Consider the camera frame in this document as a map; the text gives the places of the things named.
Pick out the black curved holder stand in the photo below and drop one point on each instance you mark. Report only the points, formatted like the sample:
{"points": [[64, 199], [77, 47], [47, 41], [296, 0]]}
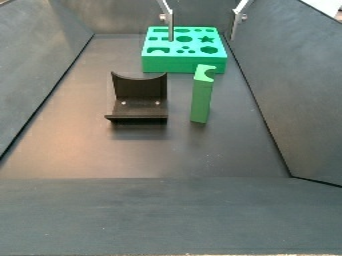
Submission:
{"points": [[141, 98]]}

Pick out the green shape sorter board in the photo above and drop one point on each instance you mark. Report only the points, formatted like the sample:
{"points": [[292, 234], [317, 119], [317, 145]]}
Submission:
{"points": [[197, 45]]}

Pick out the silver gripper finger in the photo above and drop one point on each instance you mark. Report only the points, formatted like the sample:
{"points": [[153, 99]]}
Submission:
{"points": [[166, 16], [240, 16]]}

